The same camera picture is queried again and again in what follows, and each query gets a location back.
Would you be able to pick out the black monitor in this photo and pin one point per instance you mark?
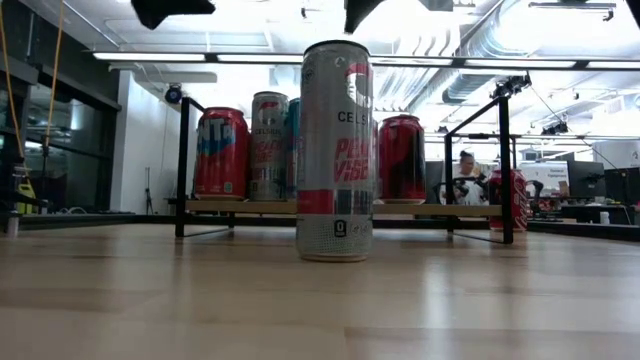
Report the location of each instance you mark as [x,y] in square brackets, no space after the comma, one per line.
[585,180]
[622,186]

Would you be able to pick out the orange Fanta can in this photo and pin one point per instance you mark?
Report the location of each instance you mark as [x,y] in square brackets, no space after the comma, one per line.
[220,165]

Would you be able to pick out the white sign board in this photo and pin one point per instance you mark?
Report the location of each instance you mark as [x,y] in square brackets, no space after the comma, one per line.
[552,172]

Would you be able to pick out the person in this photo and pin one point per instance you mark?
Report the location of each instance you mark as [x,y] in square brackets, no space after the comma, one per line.
[467,162]

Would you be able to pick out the yellow-green plug device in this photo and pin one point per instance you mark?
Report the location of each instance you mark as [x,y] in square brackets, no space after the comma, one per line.
[27,192]

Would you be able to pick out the black ceiling spotlight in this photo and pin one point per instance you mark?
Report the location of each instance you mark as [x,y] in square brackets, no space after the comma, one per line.
[173,94]

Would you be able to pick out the overhead LED light bar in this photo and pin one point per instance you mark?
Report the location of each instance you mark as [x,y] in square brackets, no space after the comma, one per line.
[150,56]

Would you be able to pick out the wooden shelf with black frame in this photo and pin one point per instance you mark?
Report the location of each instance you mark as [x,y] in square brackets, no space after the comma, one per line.
[240,207]

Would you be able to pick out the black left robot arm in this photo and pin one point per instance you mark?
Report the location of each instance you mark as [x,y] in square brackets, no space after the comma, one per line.
[160,10]

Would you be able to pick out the black panel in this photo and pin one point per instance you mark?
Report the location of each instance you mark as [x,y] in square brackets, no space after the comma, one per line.
[434,182]

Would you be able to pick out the black tripod stand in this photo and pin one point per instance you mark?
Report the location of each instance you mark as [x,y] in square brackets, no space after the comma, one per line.
[148,192]

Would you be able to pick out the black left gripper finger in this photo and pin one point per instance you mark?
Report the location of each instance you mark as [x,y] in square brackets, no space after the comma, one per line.
[360,12]

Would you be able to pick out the blue silver Red Bull can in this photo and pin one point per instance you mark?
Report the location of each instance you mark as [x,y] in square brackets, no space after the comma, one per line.
[292,150]

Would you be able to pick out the white Celsius can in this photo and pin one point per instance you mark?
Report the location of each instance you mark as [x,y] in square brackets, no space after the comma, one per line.
[335,150]
[269,150]

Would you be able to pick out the black background robot arm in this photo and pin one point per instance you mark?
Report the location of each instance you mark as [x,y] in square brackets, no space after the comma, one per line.
[537,187]
[460,189]

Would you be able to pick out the white cup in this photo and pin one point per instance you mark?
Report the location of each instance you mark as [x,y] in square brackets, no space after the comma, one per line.
[12,225]
[605,218]

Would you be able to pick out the black track light cluster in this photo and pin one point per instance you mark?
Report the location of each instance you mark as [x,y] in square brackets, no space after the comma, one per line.
[502,90]
[550,130]

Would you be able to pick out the red Coca-Cola can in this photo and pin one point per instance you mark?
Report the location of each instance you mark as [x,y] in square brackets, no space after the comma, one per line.
[402,165]
[520,200]

